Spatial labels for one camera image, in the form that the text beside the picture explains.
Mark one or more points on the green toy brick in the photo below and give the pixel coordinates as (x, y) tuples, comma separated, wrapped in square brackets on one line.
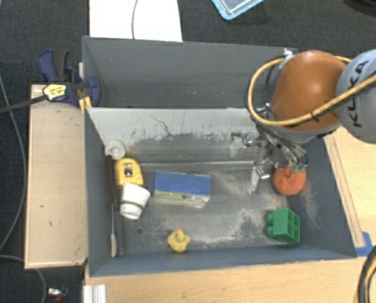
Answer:
[(284, 226)]

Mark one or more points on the grey metal bin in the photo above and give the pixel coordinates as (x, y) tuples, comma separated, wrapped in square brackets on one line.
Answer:
[(188, 74)]

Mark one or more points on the pale wood board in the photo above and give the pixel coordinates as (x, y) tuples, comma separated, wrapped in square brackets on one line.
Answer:
[(55, 181)]

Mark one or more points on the blue box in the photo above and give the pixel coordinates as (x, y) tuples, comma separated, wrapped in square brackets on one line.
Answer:
[(181, 185)]

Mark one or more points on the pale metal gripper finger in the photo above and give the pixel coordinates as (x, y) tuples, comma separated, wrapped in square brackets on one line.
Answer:
[(261, 171), (247, 140)]

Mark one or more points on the white cup with green stripe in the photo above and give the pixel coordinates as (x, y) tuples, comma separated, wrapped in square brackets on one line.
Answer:
[(133, 200)]

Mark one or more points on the yellow rubber duck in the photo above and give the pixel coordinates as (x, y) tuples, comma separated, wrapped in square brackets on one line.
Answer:
[(178, 241)]

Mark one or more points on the orange fuzzy ball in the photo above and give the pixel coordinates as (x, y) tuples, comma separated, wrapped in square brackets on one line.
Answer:
[(289, 181)]

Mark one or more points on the yellow tape measure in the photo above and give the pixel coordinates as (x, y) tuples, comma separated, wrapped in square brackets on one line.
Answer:
[(128, 170)]

